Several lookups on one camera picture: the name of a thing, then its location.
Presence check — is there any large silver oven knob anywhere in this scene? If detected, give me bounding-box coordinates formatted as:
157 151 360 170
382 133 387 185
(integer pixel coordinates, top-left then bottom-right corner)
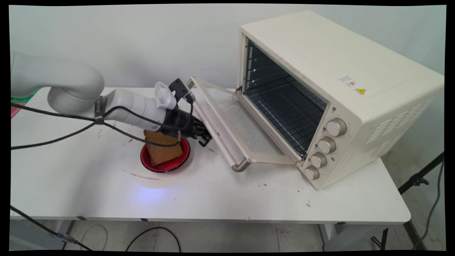
326 118 347 137

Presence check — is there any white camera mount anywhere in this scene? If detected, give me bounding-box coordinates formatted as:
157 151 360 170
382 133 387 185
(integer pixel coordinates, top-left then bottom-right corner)
154 82 177 110

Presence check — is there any black tripod stand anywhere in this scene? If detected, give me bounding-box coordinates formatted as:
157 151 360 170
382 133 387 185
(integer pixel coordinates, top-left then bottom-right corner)
397 152 445 195

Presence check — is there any cream glass oven door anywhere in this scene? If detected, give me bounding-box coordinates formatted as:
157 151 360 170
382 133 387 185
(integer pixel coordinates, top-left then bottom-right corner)
186 76 303 173

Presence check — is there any brown bread slice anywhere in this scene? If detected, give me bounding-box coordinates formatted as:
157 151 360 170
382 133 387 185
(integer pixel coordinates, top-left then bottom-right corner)
143 129 184 167

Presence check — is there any black cable with connector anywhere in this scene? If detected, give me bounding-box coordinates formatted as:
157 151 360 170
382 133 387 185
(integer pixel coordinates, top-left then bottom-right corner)
10 205 93 251

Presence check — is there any black floor cable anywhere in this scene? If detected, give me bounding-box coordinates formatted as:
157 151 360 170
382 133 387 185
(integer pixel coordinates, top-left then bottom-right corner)
125 227 181 252

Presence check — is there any red plate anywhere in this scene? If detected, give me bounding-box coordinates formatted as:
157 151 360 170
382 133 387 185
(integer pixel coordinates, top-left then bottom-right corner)
140 138 191 173

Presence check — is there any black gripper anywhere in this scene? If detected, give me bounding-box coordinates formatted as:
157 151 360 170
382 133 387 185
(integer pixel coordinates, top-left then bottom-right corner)
164 108 213 147

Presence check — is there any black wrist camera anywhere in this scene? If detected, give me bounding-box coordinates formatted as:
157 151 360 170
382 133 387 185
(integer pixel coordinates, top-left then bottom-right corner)
168 78 195 104

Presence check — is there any thin grey floor cable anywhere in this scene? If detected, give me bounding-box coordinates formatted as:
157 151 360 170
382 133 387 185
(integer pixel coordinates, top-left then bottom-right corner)
80 224 108 251

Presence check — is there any red foam mat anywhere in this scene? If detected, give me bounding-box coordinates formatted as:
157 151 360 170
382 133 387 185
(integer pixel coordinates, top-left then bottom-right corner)
11 103 26 119

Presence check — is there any black cable strap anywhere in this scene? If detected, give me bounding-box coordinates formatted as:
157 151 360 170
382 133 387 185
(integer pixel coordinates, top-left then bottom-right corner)
95 96 108 125

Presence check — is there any wire oven rack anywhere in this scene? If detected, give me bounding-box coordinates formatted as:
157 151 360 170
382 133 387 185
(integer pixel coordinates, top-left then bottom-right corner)
246 85 327 157

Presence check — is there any grey hanging cable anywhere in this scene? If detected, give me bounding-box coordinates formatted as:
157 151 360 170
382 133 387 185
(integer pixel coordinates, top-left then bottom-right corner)
412 160 445 250

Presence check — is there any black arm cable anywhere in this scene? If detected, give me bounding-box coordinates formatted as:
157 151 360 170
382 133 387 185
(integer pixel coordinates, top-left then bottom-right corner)
11 105 194 150
11 102 182 148

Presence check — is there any cream toaster oven body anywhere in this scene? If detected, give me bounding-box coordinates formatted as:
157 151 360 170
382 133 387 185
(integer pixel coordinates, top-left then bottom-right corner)
237 10 445 190

